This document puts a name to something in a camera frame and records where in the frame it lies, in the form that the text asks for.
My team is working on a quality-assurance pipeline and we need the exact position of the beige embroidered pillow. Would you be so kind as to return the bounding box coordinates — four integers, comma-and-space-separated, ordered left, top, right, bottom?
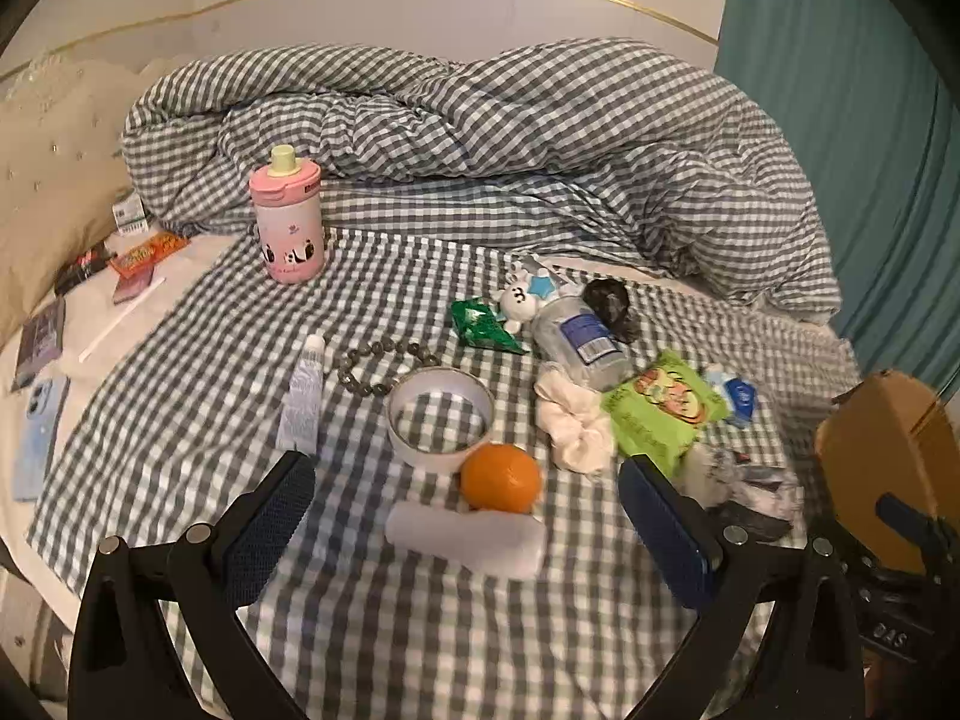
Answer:
0, 56, 175, 350

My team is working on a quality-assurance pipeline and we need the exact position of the purple card packet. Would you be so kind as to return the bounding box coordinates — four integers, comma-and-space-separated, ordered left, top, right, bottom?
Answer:
11, 298, 68, 392

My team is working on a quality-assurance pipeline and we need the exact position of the orange snack packet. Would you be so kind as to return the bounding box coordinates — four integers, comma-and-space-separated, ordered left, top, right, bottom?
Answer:
111, 232, 190, 279

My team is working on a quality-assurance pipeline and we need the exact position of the grey checked bed sheet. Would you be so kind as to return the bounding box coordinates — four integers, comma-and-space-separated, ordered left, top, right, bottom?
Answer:
26, 229, 863, 720

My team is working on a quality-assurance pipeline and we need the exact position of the white thin stick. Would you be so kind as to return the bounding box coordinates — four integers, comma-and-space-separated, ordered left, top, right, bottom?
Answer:
79, 275, 167, 363

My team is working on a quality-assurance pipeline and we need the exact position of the white bear toy blue star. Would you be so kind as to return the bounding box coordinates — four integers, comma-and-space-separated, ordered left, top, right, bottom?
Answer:
497, 259, 563, 332

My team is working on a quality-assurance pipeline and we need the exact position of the black snack packet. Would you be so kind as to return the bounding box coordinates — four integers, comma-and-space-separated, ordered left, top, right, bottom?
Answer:
54, 244, 114, 298

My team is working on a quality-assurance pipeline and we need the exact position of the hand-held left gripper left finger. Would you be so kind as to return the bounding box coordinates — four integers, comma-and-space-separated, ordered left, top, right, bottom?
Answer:
67, 450, 320, 720

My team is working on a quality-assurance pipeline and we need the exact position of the teal curtain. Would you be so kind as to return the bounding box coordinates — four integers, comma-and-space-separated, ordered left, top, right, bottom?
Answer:
712, 0, 960, 406

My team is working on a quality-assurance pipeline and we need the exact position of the phone in blue case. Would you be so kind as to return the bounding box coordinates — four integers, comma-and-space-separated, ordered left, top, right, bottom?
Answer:
13, 375, 71, 503

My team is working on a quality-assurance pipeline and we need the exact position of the white green small box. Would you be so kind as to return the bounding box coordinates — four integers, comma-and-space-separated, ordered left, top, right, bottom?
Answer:
112, 193, 148, 234

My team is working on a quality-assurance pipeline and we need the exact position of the white mattress sheet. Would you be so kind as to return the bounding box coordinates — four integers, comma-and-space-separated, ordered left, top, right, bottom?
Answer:
0, 229, 241, 556

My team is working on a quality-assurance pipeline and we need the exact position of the small blue white packet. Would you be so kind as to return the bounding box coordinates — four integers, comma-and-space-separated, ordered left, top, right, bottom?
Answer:
705, 364, 761, 429

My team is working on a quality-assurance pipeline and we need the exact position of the clear cotton swab container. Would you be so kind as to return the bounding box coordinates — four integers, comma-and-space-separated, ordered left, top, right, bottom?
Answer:
530, 294, 629, 392

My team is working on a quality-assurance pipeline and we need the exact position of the white cream tube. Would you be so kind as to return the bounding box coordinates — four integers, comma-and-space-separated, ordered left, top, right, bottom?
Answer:
275, 334, 328, 458

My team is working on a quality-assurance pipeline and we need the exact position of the orange fruit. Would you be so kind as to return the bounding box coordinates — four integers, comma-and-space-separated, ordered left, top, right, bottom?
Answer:
459, 444, 543, 515

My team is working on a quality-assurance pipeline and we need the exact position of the small purple box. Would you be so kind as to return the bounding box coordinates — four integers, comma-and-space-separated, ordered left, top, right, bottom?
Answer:
112, 270, 159, 307

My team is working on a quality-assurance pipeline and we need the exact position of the white tape roll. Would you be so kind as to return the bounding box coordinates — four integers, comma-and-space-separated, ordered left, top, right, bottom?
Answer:
385, 369, 497, 476

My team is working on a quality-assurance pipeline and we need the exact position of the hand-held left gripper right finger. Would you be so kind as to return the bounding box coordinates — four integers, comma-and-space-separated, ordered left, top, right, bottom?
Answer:
619, 456, 868, 720

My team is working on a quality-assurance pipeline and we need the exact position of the green foil packet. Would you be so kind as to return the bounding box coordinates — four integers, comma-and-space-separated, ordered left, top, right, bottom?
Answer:
450, 298, 530, 356

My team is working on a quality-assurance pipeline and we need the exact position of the crumpled white plastic wrapper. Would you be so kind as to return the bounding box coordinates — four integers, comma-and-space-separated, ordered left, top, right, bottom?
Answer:
675, 442, 808, 542

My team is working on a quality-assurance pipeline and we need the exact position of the dark bead bracelet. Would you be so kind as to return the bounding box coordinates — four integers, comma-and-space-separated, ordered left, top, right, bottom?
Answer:
337, 337, 443, 400

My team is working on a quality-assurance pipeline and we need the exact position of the green snack packet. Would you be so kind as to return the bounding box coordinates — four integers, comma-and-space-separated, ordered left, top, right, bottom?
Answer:
600, 351, 730, 478

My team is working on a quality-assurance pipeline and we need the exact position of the brown cardboard box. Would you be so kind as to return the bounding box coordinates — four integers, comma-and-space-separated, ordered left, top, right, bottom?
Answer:
814, 369, 960, 575

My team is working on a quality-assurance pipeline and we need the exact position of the translucent white plastic bottle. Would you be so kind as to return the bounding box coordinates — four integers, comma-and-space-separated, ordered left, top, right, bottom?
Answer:
384, 502, 548, 581

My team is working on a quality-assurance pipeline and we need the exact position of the pink panda water bottle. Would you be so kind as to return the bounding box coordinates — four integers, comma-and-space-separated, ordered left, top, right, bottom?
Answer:
249, 144, 328, 286

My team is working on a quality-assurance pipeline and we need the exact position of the grey checked duvet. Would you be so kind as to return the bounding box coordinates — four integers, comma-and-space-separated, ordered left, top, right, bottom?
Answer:
120, 37, 842, 317

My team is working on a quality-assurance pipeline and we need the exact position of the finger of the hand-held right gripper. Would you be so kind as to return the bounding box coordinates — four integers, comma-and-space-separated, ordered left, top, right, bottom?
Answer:
876, 493, 960, 582

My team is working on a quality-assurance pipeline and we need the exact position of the cream fabric scrunchie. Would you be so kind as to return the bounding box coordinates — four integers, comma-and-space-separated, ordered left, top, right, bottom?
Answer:
534, 371, 618, 476

